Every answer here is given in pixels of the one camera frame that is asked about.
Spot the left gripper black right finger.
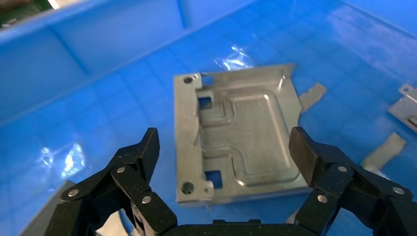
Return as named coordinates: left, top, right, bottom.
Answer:
left=288, top=126, right=417, bottom=236

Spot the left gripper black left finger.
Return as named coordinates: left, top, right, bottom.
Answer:
left=44, top=127, right=178, bottom=236

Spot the machined grey metal plate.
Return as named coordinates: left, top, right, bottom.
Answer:
left=173, top=62, right=312, bottom=205

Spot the small grey metal strip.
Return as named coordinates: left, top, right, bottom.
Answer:
left=360, top=131, right=407, bottom=173
left=298, top=82, right=328, bottom=114

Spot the large blue plastic bin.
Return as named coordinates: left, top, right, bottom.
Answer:
left=0, top=0, right=417, bottom=236

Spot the grey metal bracket part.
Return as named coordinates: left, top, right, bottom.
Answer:
left=387, top=84, right=417, bottom=134

